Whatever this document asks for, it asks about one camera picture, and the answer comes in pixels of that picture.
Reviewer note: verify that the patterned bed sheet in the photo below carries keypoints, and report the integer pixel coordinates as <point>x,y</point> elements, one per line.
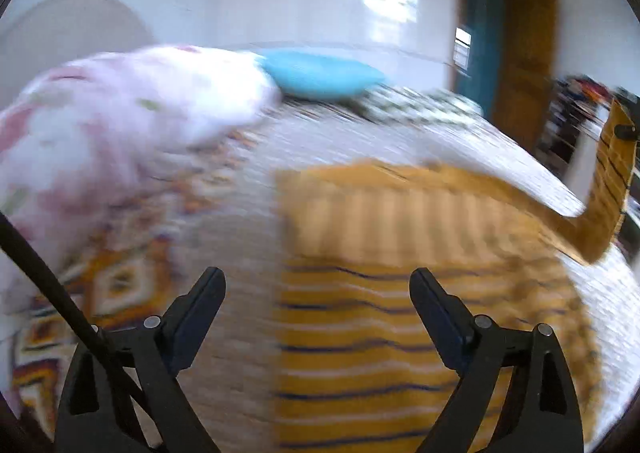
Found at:
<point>240,253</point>

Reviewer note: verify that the pink floral quilt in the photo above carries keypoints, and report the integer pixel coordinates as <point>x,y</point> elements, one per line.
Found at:
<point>115,123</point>

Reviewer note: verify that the teal door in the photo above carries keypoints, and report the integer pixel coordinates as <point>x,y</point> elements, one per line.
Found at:
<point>480,43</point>

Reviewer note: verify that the yellow striped small shirt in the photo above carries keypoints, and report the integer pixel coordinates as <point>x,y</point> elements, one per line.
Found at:
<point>400,253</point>

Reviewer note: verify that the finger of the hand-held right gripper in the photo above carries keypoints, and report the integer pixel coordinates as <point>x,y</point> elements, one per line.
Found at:
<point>627,131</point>

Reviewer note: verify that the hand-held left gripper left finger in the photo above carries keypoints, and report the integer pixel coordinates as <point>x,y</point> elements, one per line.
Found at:
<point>199,314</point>

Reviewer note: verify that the blue pillow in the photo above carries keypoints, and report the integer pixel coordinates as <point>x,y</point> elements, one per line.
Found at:
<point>320,75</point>

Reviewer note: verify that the cluttered shelf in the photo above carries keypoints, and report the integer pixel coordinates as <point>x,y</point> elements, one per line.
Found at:
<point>575,118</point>

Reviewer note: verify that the white arched headboard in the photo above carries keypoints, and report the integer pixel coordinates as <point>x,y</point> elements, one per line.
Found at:
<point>65,28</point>

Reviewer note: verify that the wooden door frame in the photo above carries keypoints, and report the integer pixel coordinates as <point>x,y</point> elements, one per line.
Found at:
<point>527,63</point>

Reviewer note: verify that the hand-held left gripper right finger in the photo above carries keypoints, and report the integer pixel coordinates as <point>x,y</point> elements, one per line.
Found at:
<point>440,315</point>

